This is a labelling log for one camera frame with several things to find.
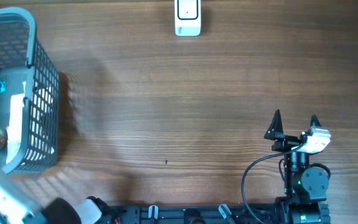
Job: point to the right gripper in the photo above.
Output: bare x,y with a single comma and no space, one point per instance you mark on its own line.
275,130

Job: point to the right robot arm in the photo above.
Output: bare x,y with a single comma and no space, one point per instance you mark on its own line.
305,184

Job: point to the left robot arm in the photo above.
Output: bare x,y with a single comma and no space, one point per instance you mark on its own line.
18,207

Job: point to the white barcode scanner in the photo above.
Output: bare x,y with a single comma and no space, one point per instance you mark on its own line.
187,18

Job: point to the white box in basket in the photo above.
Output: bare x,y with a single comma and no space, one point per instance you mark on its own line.
14,129

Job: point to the grey plastic mesh basket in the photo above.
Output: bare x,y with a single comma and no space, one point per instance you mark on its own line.
23,59

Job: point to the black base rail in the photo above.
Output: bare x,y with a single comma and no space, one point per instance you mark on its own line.
260,213

